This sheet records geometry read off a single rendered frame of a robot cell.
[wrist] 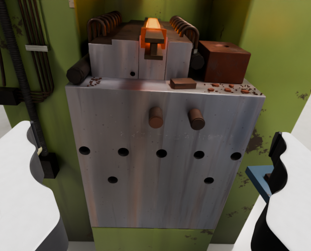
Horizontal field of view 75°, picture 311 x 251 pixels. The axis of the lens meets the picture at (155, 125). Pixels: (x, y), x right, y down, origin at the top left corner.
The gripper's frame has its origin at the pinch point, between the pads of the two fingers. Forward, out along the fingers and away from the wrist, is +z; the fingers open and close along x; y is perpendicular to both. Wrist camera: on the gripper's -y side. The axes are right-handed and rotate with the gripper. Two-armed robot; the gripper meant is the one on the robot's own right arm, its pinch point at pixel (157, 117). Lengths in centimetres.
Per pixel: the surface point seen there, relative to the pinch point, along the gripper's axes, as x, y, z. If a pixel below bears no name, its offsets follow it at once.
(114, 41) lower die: -7.4, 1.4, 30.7
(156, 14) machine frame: 2, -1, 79
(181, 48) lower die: 5.6, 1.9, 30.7
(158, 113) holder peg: 1.5, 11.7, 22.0
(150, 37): -0.7, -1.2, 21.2
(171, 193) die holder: 6.8, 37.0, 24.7
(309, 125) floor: 176, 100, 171
